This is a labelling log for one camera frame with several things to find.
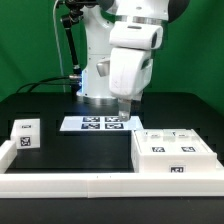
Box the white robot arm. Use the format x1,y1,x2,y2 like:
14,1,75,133
78,0,190,121

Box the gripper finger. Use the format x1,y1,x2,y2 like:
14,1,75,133
118,99,131,122
131,100,140,112

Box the black cable bundle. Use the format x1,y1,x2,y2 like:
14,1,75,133
15,75,83,94

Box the white cabinet top block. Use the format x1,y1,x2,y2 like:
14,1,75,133
10,119,40,149

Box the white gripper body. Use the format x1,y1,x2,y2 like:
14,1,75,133
109,48,153,100

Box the white U-shaped frame fence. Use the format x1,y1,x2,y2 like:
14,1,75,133
0,140,224,198

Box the white cabinet door panel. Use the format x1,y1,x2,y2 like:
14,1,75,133
135,129,168,155
163,129,212,154

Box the white marker tag sheet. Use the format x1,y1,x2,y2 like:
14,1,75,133
60,116,143,131

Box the white cabinet body box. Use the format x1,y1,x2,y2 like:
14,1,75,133
131,129,217,173

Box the grey thin cable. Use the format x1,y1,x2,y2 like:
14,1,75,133
52,0,67,94

